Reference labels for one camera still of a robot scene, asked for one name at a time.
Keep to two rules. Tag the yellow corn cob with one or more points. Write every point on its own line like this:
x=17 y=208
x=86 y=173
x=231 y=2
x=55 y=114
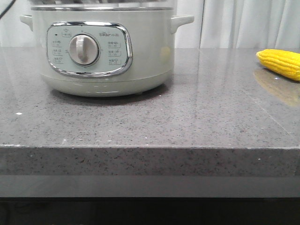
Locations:
x=285 y=63

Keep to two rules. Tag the glass pot lid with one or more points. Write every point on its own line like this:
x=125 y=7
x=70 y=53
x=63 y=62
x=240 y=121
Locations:
x=106 y=3

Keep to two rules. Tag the pale green electric pot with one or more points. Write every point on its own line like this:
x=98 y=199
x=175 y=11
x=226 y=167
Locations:
x=91 y=50

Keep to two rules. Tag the white curtain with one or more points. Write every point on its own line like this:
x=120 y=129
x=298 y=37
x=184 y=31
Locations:
x=218 y=24

